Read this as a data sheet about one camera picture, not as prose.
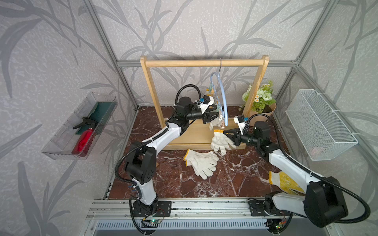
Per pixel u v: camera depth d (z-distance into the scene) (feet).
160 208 2.38
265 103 2.77
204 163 2.84
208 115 2.27
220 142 2.71
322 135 1.97
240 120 2.26
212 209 2.47
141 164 1.54
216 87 3.69
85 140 1.92
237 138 2.25
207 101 2.10
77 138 1.99
